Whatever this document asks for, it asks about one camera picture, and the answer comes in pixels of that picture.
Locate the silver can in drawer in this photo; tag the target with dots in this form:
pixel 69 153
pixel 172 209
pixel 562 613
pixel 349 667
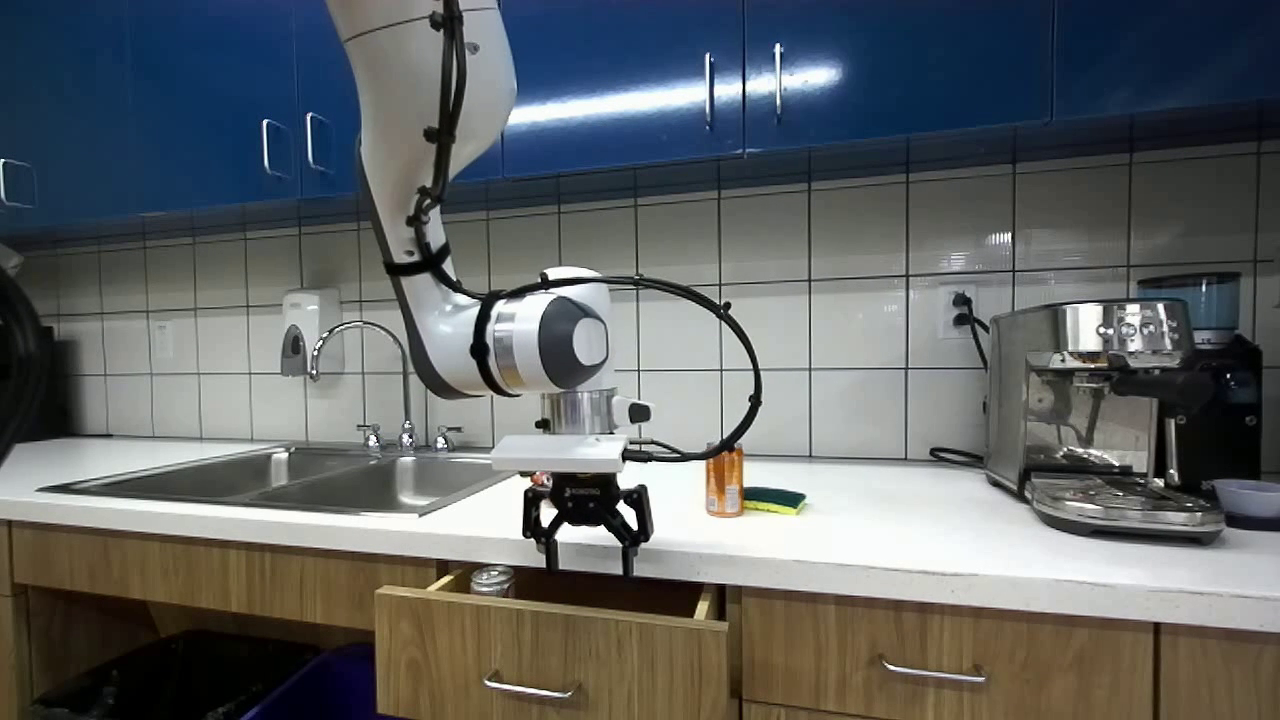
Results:
pixel 492 581

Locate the green yellow sponge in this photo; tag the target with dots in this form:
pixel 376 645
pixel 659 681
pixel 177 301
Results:
pixel 773 501

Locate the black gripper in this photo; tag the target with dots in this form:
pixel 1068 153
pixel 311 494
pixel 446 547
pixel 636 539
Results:
pixel 587 501

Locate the blue bin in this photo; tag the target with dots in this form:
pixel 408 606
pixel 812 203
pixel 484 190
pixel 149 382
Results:
pixel 335 687

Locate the blue upper cabinets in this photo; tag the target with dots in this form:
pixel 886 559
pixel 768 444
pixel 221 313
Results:
pixel 201 113

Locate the silver espresso machine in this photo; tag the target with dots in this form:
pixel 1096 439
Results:
pixel 1084 400

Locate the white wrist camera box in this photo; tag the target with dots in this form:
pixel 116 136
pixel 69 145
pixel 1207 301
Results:
pixel 577 434

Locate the black trash bin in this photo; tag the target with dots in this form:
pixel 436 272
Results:
pixel 177 676

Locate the silver drawer handle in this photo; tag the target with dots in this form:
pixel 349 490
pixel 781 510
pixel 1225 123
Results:
pixel 932 673
pixel 492 681

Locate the grey bowl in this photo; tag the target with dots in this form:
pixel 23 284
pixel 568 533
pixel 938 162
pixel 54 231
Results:
pixel 1250 501

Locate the white wall soap dispenser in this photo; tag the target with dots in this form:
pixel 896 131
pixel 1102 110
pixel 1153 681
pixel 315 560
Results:
pixel 307 317

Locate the black coffee grinder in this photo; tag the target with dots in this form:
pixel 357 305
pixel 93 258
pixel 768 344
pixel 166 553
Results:
pixel 1220 431

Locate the chrome faucet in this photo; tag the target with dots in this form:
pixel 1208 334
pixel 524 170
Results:
pixel 361 389

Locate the stainless steel sink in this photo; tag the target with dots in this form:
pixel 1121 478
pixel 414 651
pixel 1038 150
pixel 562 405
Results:
pixel 311 480

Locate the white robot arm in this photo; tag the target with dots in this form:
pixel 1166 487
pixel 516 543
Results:
pixel 434 95

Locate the wooden drawer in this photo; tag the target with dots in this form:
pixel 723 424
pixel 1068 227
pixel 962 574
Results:
pixel 821 657
pixel 636 651

